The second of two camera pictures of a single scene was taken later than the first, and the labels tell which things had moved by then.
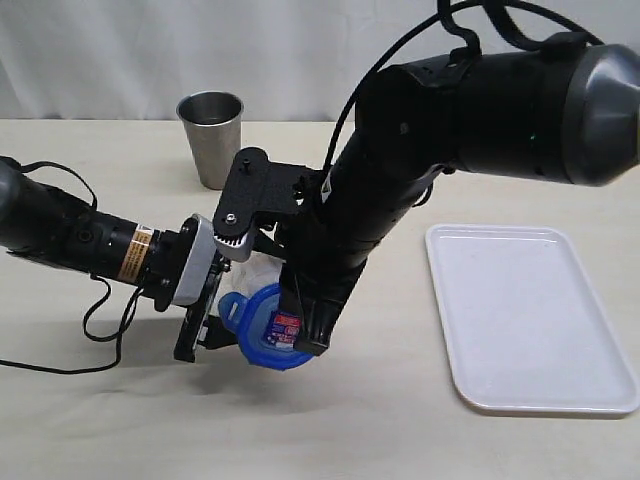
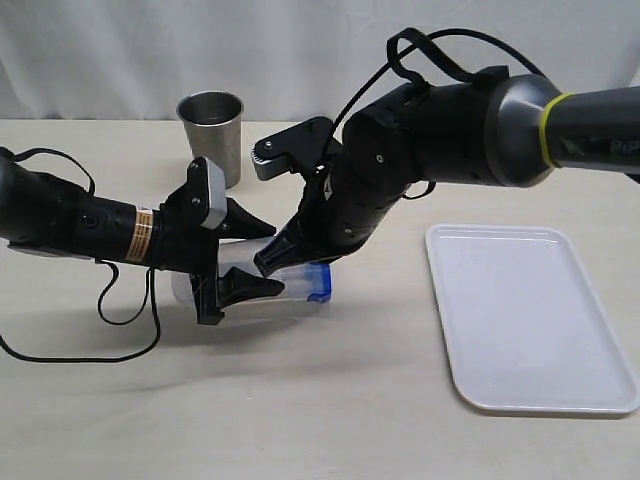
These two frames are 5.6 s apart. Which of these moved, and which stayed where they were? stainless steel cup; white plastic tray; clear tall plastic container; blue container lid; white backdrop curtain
Moved: clear tall plastic container; blue container lid
Stayed: white backdrop curtain; stainless steel cup; white plastic tray
